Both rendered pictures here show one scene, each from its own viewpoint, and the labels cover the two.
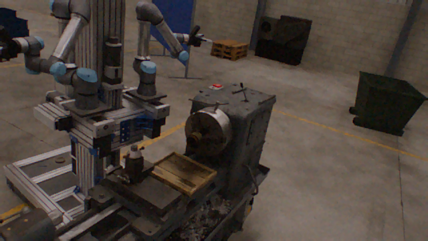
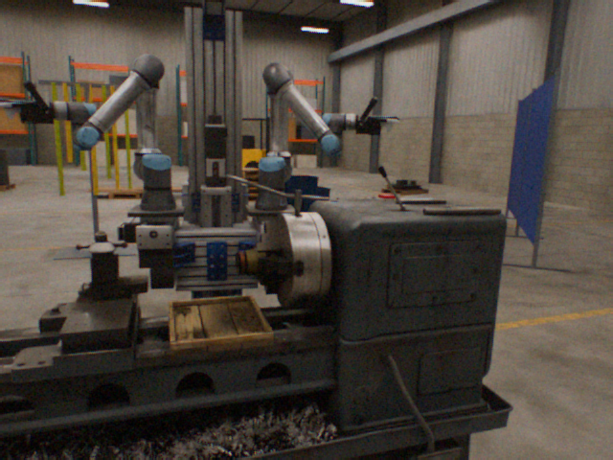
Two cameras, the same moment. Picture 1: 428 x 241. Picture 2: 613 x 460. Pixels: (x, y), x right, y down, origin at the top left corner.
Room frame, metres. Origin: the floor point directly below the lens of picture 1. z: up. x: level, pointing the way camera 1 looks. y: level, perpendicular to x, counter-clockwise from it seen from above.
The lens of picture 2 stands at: (0.80, -1.06, 1.48)
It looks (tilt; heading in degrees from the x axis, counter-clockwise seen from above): 11 degrees down; 44
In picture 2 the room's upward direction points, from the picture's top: 2 degrees clockwise
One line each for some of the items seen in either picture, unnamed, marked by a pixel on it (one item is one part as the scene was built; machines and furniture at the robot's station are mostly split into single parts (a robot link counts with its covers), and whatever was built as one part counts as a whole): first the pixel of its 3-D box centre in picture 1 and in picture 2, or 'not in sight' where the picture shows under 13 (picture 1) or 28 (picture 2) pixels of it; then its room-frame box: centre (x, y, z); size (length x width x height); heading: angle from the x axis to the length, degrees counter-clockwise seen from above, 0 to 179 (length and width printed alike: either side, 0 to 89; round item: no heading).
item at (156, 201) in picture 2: (87, 98); (158, 196); (1.76, 0.82, 1.21); 0.15 x 0.15 x 0.10
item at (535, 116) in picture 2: (168, 12); (524, 165); (8.47, 1.72, 1.18); 4.12 x 0.80 x 2.35; 26
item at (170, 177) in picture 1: (180, 172); (216, 321); (1.61, 0.16, 0.89); 0.36 x 0.30 x 0.04; 62
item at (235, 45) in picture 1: (230, 49); not in sight; (10.04, -0.11, 0.22); 1.25 x 0.86 x 0.44; 158
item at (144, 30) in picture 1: (144, 39); (279, 126); (2.28, 0.63, 1.54); 0.15 x 0.12 x 0.55; 35
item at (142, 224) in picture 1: (135, 200); (85, 330); (1.27, 0.34, 0.90); 0.47 x 0.30 x 0.06; 62
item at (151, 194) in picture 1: (140, 187); (102, 310); (1.32, 0.33, 0.95); 0.43 x 0.17 x 0.05; 62
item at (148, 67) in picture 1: (148, 71); (272, 172); (2.18, 0.55, 1.33); 0.13 x 0.12 x 0.14; 35
